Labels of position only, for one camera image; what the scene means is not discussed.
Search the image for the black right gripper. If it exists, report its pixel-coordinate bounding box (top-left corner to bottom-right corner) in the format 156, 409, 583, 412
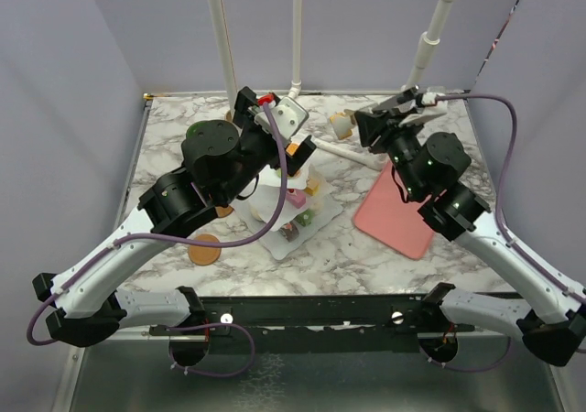
355, 106, 425, 199

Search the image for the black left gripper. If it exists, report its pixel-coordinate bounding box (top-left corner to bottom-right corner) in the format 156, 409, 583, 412
218, 89, 315, 205

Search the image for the orange sandwich biscuit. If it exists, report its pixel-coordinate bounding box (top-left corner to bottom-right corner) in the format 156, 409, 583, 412
286, 143, 299, 156

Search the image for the yellow rectangular biscuit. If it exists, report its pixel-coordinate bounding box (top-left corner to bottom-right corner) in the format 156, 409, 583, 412
330, 113, 354, 134

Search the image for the pink cake slice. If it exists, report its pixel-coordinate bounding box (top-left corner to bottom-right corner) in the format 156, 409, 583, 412
286, 189, 307, 209

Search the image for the yellow sponge cake square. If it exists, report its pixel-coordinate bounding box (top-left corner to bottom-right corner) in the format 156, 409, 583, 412
304, 178, 320, 197

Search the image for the wooden coaster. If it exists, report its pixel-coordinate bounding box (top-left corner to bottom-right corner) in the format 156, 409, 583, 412
215, 206, 233, 218
188, 233, 222, 266

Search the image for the pink serving tray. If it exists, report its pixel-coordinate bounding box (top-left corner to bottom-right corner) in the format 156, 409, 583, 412
353, 162, 434, 260

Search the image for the green swiss roll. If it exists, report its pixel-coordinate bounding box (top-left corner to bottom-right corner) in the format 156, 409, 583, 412
295, 210, 315, 227

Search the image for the three tier white stand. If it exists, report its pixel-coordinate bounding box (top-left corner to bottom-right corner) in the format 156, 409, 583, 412
232, 161, 342, 260

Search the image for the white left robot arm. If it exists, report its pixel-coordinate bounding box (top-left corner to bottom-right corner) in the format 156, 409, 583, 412
33, 88, 315, 348

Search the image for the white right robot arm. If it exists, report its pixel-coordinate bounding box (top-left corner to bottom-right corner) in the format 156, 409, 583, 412
352, 110, 585, 367

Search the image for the left white pvc pole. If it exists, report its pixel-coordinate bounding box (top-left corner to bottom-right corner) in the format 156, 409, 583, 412
208, 0, 237, 119

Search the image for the middle white pvc pole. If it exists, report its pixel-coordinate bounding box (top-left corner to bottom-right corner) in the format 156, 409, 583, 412
288, 0, 303, 99

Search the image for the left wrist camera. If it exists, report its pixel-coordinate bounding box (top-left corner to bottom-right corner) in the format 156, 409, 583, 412
254, 93, 309, 143

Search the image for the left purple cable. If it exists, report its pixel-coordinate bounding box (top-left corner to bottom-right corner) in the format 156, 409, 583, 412
26, 100, 289, 377

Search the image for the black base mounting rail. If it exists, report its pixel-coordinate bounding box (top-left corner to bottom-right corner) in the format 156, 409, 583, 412
109, 292, 477, 354

